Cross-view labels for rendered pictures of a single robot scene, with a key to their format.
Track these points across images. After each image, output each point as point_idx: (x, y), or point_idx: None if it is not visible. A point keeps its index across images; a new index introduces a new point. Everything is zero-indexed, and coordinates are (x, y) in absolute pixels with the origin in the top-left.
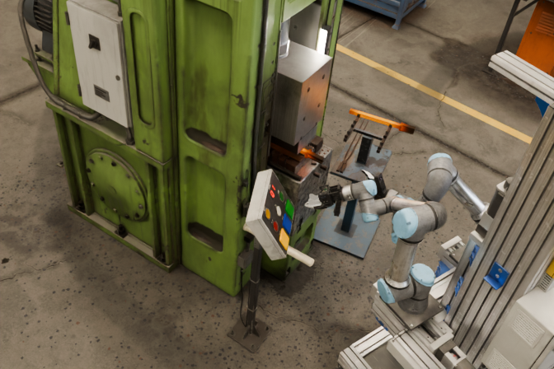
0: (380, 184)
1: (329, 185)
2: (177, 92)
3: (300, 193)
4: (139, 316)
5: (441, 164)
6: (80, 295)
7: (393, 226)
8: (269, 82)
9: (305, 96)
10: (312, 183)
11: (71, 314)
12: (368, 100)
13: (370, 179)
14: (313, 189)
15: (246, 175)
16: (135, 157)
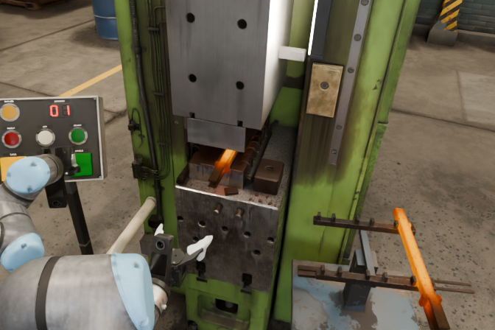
0: (151, 255)
1: (67, 148)
2: None
3: (181, 208)
4: (113, 219)
5: (72, 266)
6: (131, 180)
7: None
8: None
9: (183, 27)
10: (219, 222)
11: (110, 181)
12: None
13: (35, 162)
14: (226, 239)
15: (137, 119)
16: None
